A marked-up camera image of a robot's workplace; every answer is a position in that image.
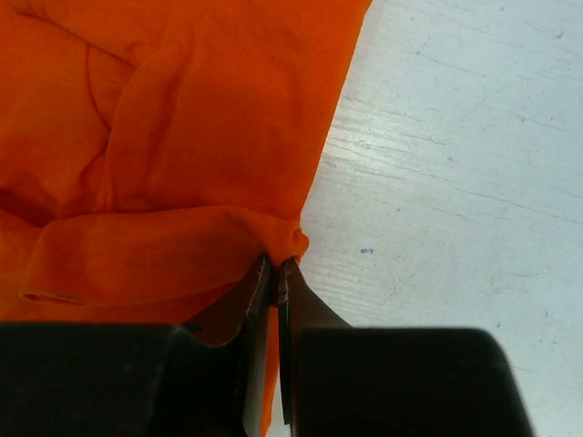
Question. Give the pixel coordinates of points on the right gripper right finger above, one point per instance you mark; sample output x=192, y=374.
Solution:
x=338, y=380

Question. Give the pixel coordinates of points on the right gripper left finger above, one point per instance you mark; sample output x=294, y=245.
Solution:
x=202, y=377

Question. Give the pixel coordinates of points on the orange t shirt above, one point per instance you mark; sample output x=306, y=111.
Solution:
x=152, y=150

